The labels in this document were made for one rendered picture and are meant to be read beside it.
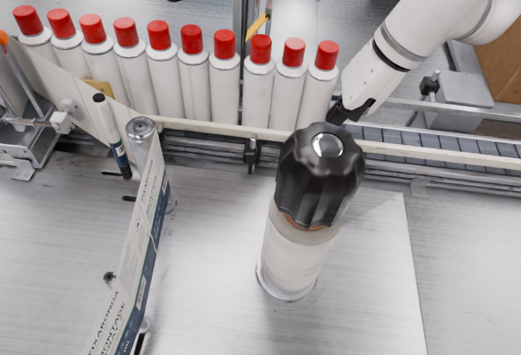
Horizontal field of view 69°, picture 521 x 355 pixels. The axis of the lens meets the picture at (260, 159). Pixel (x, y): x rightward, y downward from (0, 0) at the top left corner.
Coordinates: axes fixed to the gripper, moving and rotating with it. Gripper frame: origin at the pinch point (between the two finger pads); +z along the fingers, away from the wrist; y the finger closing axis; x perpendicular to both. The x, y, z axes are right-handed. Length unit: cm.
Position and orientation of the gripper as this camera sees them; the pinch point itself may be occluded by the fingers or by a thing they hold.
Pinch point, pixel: (338, 114)
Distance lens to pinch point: 70.9
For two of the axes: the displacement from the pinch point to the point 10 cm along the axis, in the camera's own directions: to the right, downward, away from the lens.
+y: -1.0, 7.9, -6.1
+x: 9.1, 3.2, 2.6
